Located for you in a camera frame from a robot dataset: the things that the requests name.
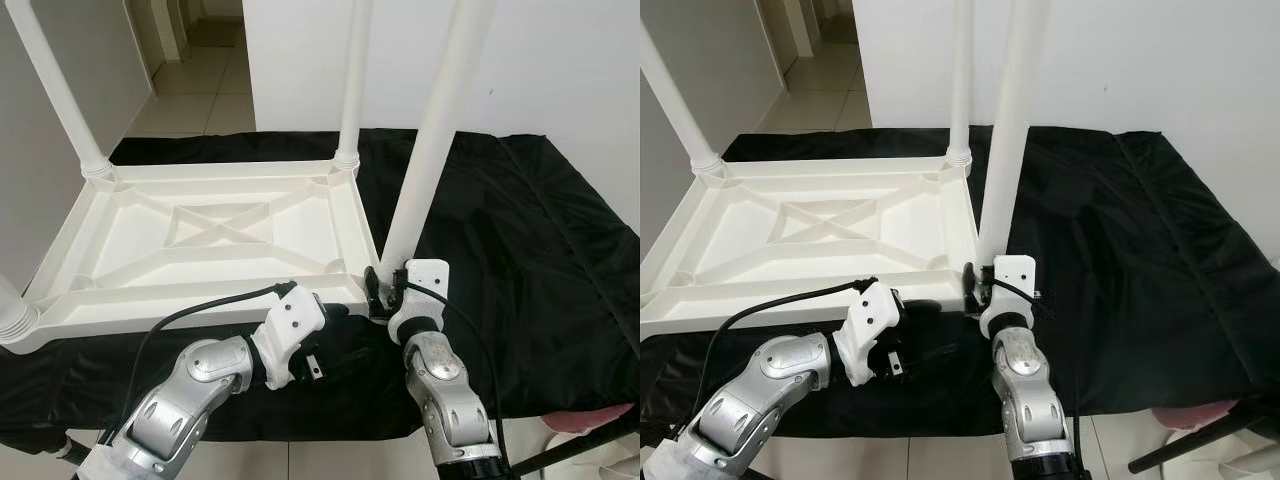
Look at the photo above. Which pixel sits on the cream plastic table top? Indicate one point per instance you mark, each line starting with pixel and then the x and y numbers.
pixel 830 285
pixel 220 290

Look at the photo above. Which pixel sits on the white plastic table leg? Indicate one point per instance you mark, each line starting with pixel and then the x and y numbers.
pixel 680 100
pixel 960 80
pixel 1008 130
pixel 435 130
pixel 60 90
pixel 352 80
pixel 15 315

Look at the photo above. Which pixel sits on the black cloth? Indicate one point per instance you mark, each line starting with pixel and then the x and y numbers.
pixel 1160 280
pixel 540 280

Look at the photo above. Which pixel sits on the black metal stand leg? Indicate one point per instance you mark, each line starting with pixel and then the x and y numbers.
pixel 1205 432
pixel 575 445
pixel 72 448

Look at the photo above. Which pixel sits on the white round object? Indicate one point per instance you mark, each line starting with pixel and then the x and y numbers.
pixel 600 460
pixel 1245 458

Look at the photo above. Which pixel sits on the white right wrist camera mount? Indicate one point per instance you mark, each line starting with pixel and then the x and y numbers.
pixel 1010 278
pixel 422 280

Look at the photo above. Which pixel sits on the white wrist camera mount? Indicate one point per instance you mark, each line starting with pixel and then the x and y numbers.
pixel 422 280
pixel 1010 278
pixel 870 318
pixel 290 320

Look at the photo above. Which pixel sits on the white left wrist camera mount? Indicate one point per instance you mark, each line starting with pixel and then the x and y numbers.
pixel 290 320
pixel 870 318

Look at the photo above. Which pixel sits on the white door frame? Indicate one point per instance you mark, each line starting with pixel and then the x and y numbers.
pixel 165 28
pixel 798 26

